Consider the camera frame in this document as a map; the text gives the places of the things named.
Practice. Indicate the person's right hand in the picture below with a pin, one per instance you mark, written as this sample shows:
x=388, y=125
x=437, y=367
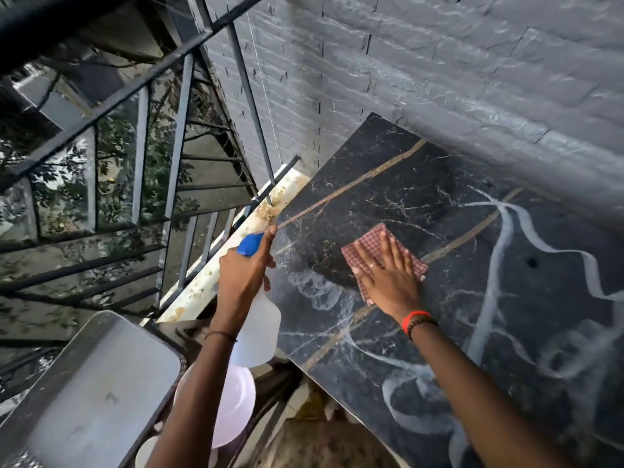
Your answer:
x=392, y=292

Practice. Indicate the person's left hand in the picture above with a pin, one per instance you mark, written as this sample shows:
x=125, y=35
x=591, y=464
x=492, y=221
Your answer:
x=239, y=282

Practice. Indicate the person's right thumb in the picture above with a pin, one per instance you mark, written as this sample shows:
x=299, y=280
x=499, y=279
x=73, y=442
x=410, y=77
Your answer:
x=360, y=273

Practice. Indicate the person's right little finger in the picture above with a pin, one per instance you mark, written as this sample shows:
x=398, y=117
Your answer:
x=416, y=272

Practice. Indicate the person's right middle finger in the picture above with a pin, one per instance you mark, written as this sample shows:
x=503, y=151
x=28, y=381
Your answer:
x=385, y=253

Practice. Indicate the person's left thumb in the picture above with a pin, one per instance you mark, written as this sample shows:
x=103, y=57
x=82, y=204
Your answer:
x=269, y=263

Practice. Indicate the red checkered cloth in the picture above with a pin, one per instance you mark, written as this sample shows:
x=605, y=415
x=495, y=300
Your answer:
x=373, y=241

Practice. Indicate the white spray bottle blue nozzle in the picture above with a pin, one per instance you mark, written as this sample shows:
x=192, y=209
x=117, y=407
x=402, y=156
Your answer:
x=258, y=326

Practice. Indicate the person's right forearm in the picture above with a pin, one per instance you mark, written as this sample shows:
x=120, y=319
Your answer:
x=482, y=399

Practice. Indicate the person's left forearm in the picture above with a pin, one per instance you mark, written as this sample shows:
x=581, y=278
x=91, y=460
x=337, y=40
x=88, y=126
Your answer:
x=190, y=399

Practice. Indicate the rusty white ledge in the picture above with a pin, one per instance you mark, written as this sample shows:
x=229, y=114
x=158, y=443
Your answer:
x=234, y=243

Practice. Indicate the orange wristband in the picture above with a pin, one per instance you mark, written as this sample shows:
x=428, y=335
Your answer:
x=414, y=316

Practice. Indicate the thin black wrist thread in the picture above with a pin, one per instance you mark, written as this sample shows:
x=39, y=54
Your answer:
x=220, y=334

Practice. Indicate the white plastic bowl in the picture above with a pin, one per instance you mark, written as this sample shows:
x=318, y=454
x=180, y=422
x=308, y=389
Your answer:
x=236, y=404

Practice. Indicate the grey metal railing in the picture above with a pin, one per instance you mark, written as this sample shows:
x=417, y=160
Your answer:
x=175, y=136

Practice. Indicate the green tree foliage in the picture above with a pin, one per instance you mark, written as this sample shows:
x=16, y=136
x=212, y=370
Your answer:
x=117, y=151

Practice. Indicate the steel rectangular tray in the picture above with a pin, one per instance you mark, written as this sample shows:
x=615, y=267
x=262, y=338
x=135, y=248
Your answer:
x=97, y=389

